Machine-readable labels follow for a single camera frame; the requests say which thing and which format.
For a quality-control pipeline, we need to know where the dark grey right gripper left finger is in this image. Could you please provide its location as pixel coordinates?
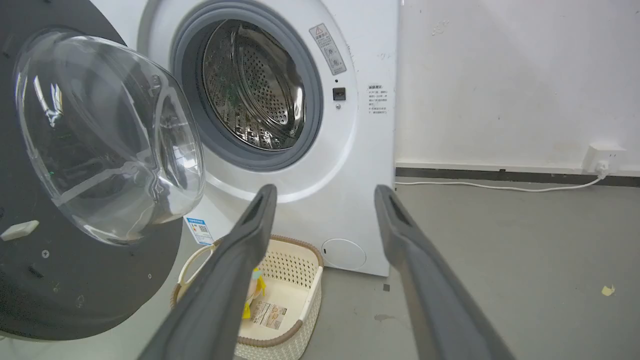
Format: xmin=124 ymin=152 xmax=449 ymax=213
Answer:
xmin=138 ymin=184 xmax=278 ymax=360

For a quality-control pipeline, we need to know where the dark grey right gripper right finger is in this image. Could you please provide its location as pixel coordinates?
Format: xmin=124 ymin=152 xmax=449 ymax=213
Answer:
xmin=374 ymin=184 xmax=516 ymax=360

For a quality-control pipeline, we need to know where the round black washing machine door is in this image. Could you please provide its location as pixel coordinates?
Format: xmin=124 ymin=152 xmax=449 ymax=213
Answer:
xmin=0 ymin=0 xmax=206 ymax=342

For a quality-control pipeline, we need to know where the white front-load washing machine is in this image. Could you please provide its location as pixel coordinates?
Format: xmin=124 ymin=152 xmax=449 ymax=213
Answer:
xmin=90 ymin=0 xmax=400 ymax=277

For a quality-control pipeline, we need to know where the yellow toy doll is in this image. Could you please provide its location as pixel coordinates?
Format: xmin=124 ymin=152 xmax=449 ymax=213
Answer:
xmin=242 ymin=266 xmax=267 ymax=320

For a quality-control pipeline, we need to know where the printed paper label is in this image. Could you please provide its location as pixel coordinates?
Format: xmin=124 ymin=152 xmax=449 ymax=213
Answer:
xmin=249 ymin=300 xmax=288 ymax=331

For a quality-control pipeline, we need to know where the cream perforated laundry basket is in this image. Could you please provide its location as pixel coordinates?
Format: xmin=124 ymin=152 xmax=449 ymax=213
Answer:
xmin=170 ymin=235 xmax=325 ymax=360

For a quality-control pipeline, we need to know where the white power cable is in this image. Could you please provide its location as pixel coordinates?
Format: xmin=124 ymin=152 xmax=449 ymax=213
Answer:
xmin=395 ymin=161 xmax=610 ymax=192

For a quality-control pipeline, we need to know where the white wall power socket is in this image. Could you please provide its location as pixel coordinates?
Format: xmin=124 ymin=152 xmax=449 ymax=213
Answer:
xmin=581 ymin=143 xmax=627 ymax=175

